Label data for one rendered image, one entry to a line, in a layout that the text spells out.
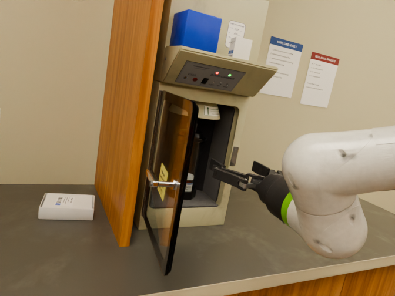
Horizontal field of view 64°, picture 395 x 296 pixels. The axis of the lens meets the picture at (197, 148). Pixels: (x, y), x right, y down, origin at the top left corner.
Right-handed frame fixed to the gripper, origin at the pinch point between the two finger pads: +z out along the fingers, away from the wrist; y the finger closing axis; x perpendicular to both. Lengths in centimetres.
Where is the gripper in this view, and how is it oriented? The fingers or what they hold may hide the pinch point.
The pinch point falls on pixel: (235, 165)
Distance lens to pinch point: 87.5
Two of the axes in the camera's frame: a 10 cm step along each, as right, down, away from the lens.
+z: -3.9, -2.6, 8.8
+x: -1.7, 9.6, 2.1
